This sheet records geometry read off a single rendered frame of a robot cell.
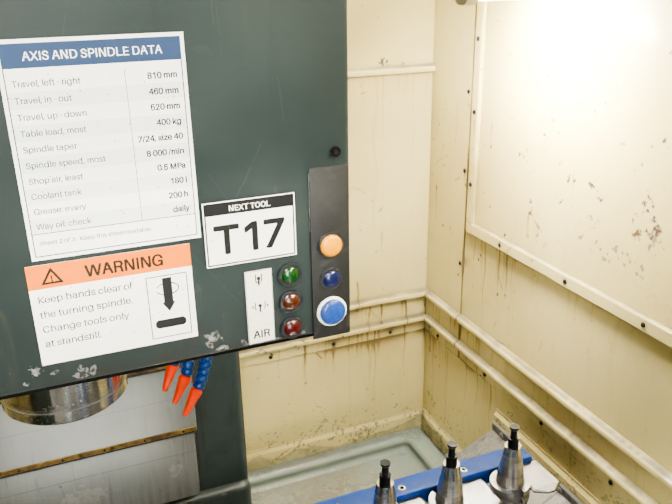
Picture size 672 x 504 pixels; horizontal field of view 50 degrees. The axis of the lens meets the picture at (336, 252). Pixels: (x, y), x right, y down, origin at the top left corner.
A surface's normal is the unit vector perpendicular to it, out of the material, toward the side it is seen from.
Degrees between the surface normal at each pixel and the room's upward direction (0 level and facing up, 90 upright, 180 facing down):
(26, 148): 90
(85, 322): 90
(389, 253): 90
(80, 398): 90
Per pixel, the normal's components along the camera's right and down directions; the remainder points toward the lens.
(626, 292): -0.92, 0.15
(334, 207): 0.38, 0.33
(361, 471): -0.02, -0.93
